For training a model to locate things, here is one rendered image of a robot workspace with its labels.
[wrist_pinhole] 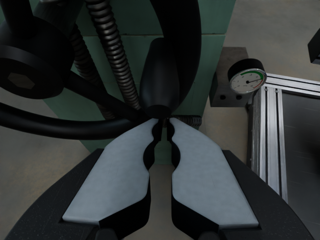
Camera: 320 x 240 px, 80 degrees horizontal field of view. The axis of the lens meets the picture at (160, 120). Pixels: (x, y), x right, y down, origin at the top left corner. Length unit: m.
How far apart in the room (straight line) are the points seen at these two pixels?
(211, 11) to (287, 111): 0.73
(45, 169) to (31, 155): 0.12
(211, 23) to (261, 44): 1.31
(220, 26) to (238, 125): 0.82
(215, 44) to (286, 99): 0.71
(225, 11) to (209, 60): 0.10
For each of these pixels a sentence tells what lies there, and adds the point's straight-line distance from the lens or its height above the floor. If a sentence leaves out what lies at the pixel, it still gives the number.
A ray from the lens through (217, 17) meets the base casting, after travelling 0.36.
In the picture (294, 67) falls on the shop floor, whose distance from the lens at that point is 1.57.
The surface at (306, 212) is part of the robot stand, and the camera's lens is 0.85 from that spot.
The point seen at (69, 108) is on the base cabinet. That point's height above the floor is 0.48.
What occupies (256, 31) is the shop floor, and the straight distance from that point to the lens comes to 1.78.
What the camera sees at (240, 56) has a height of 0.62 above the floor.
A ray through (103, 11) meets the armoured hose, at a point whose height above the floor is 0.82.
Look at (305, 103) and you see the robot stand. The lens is 1.08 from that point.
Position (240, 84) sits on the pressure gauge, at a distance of 0.39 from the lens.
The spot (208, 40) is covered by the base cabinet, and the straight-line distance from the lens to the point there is 0.38.
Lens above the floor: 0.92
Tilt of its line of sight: 59 degrees down
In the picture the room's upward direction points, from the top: 3 degrees counter-clockwise
